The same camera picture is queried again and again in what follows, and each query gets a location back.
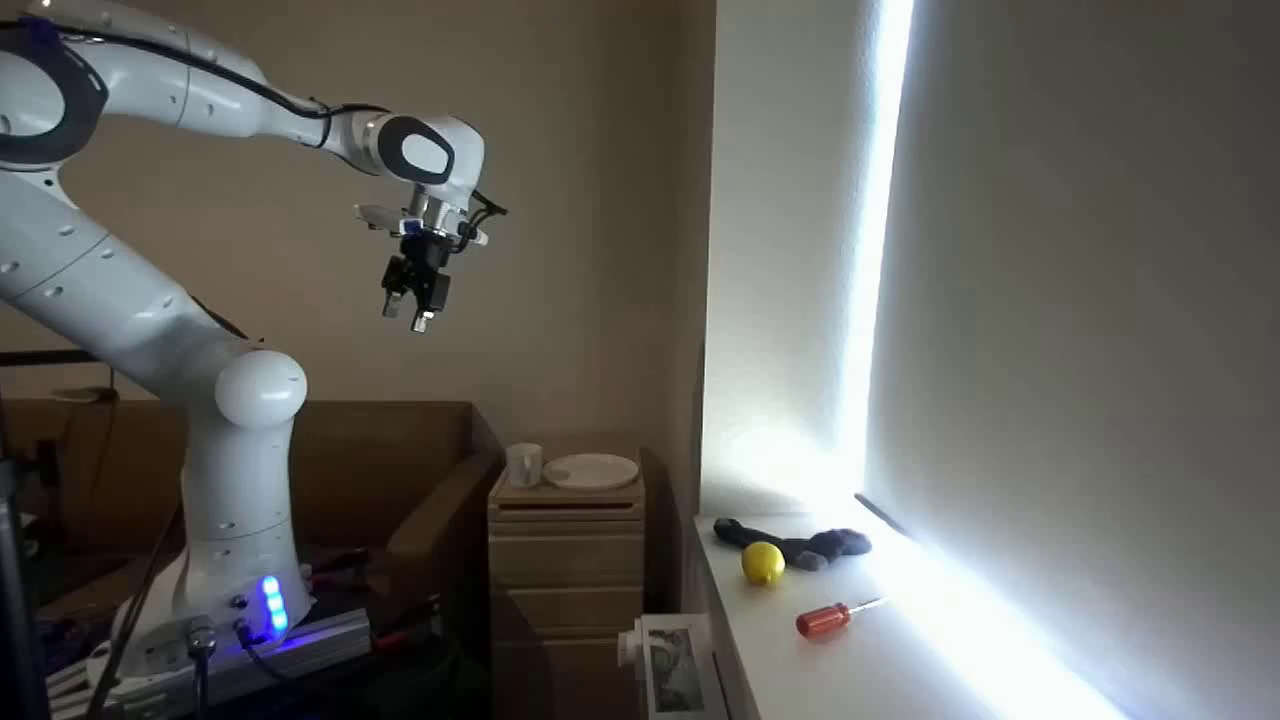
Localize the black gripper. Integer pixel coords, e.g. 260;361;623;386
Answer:
376;227;460;341

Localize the yellow lemon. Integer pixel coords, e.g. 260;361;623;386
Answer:
741;535;792;588

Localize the grey robot base platform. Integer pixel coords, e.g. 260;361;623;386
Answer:
39;601;378;720

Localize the white plate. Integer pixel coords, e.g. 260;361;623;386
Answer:
541;448;642;496

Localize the white window sill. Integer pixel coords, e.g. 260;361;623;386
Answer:
688;509;1135;720

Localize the white window blind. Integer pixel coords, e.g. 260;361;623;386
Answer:
860;0;1280;720

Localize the brown cardboard box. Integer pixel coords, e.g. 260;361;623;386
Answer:
0;395;506;632

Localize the white cup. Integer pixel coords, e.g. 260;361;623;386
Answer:
505;440;549;492

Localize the beige drawer cabinet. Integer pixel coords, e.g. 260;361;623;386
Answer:
482;456;652;720

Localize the white framed panel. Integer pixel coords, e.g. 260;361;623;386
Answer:
611;609;731;720

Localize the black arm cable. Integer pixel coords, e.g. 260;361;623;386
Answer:
50;22;393;157

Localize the red handled screwdriver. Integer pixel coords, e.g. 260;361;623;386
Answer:
792;594;893;643

